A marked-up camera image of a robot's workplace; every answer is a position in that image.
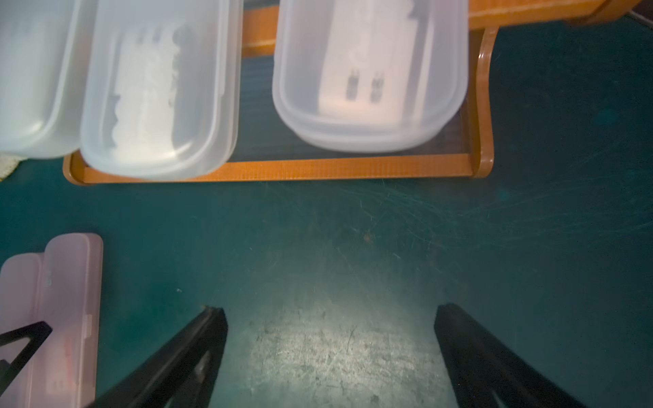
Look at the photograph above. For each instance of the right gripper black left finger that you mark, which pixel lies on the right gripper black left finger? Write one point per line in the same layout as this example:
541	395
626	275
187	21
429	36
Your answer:
182	373

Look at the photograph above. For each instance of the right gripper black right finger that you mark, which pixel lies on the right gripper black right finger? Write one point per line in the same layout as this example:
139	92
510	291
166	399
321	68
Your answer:
484	372

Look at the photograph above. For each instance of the pink pencil case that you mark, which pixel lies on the pink pencil case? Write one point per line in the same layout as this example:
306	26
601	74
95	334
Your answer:
65	366
20	276

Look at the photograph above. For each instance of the clear pencil case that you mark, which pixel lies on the clear pencil case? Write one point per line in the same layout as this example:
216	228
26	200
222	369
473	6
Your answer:
370	76
45	52
163	89

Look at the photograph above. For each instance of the orange wooden three-tier shelf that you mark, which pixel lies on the orange wooden three-tier shelf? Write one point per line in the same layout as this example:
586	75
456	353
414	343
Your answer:
466	149

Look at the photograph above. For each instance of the white cotton work glove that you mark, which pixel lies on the white cotton work glove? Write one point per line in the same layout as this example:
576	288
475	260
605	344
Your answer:
8	164

